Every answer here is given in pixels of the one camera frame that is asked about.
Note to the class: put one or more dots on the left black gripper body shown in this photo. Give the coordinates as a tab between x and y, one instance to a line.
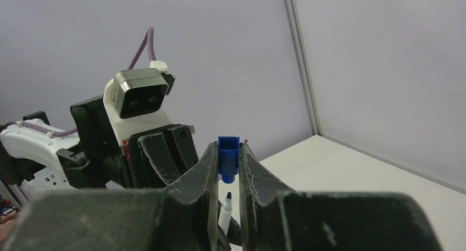
97	158

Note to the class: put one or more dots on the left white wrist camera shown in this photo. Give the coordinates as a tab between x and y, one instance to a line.
133	102

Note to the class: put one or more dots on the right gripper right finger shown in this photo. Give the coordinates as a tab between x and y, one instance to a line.
274	216

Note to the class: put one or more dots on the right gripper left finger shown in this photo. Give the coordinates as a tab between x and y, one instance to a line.
182	216

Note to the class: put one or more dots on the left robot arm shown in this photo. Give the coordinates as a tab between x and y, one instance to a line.
29	162

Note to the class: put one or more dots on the thin blue-tip pen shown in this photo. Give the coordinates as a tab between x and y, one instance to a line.
225	214

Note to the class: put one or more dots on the blue marker cap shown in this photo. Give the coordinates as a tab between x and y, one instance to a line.
228	157

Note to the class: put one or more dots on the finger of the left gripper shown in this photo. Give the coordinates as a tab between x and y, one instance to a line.
181	146
160	167

